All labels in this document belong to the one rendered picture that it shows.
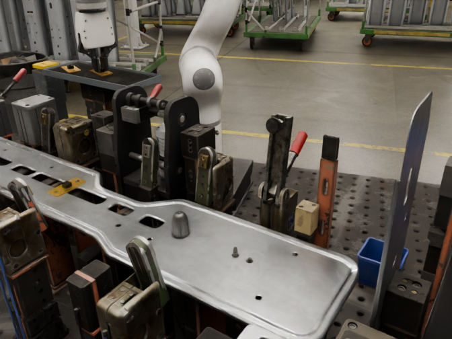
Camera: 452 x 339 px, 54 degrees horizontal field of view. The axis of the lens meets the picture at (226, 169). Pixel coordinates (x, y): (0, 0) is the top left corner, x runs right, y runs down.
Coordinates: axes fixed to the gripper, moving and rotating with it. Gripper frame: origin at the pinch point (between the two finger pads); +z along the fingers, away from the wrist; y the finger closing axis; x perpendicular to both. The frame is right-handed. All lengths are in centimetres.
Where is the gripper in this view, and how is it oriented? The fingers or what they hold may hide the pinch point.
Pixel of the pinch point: (99, 64)
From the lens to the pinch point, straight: 141.2
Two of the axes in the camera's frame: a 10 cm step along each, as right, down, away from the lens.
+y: -7.5, 3.1, -5.8
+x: 6.6, 3.3, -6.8
